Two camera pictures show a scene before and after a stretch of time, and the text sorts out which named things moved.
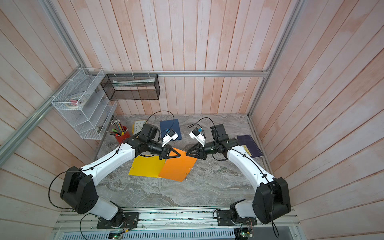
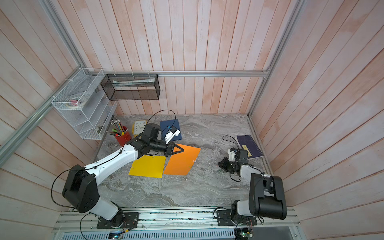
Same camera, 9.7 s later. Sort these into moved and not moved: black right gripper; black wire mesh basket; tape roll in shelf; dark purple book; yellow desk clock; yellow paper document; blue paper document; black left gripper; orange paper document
Moved: orange paper document; black left gripper; black right gripper
Not moved: tape roll in shelf; blue paper document; yellow desk clock; black wire mesh basket; yellow paper document; dark purple book
